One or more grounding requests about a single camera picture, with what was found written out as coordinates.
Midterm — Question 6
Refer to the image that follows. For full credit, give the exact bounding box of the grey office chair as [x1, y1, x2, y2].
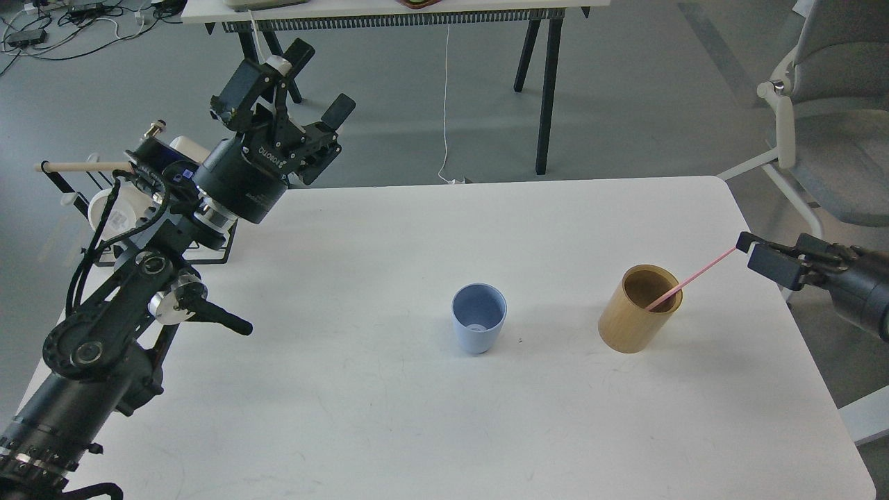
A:
[720, 1, 888, 237]

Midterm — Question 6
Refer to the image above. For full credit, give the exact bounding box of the white cup front on rack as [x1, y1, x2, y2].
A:
[87, 183, 160, 242]

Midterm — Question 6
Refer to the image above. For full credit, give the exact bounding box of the bamboo wooden cup holder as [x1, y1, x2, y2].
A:
[597, 265, 683, 353]

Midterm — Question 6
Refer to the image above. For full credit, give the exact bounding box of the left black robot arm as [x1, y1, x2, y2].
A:
[2, 39, 355, 499]

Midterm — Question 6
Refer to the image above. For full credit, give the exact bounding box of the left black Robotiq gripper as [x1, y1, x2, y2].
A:
[194, 38, 356, 224]

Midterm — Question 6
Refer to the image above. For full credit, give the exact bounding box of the background table with black legs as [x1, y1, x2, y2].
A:
[181, 0, 612, 190]

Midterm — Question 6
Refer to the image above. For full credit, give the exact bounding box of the white hanging cable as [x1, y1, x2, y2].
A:
[438, 23, 465, 185]

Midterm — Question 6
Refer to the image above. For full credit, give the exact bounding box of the black wire cup rack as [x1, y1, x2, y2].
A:
[35, 156, 236, 265]

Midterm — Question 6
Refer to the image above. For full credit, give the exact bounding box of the white cup rear on rack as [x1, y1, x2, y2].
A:
[169, 135, 210, 164]

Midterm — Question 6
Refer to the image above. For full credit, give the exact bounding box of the floor cables and power strip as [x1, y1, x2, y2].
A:
[0, 0, 187, 74]

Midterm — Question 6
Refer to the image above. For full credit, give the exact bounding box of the white cup on rack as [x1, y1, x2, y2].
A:
[87, 183, 160, 242]
[169, 135, 210, 164]

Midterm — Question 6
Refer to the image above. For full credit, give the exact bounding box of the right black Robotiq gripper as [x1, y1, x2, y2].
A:
[736, 231, 888, 342]

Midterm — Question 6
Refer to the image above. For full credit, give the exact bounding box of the pink chopstick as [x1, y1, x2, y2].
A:
[644, 247, 737, 313]

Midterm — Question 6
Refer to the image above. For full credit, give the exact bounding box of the cream hanging cable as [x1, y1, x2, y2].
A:
[249, 8, 279, 70]

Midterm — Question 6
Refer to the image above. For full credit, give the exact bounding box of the blue plastic cup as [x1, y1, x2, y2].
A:
[451, 283, 508, 355]

